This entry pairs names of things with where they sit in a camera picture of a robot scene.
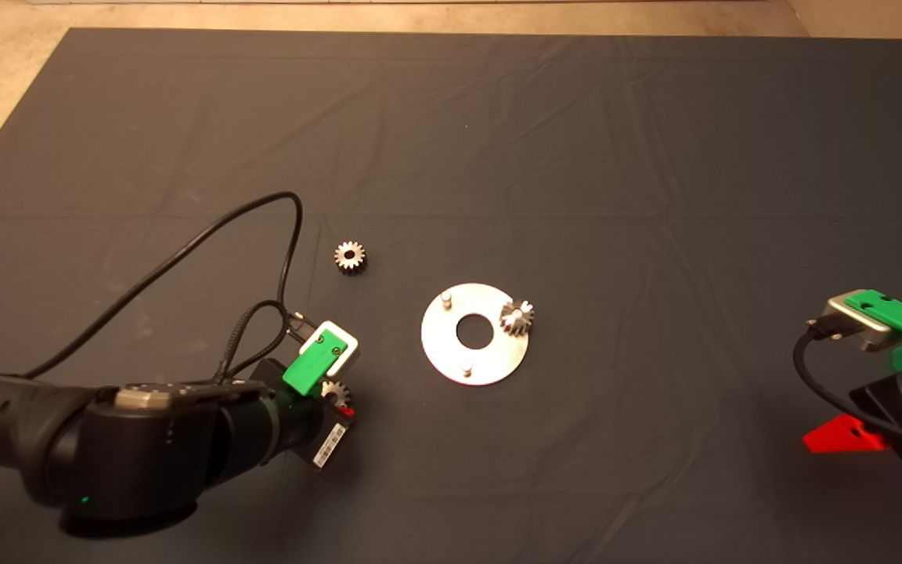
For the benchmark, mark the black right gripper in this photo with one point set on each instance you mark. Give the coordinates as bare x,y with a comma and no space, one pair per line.
889,415

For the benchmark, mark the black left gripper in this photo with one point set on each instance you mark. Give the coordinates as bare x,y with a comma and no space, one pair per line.
314,435

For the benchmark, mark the steel planetary gear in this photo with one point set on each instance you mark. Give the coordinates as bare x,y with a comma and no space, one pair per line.
358,263
515,319
342,387

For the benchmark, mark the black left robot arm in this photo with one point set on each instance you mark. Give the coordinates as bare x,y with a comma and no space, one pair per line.
130,454

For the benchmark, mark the round metal carrier plate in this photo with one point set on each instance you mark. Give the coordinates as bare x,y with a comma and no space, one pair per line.
451,360

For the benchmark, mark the dark grey table cloth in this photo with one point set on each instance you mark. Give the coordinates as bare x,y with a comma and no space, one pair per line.
498,157

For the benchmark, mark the silver left camera box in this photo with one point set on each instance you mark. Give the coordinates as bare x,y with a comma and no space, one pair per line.
351,352

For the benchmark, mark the silver camera box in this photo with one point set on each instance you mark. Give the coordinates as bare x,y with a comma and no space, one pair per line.
854,323
351,352

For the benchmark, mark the green left camera mount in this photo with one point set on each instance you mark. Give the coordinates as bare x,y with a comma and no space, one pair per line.
310,364

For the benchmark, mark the silver right camera box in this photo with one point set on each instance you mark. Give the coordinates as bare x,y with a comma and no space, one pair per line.
854,323

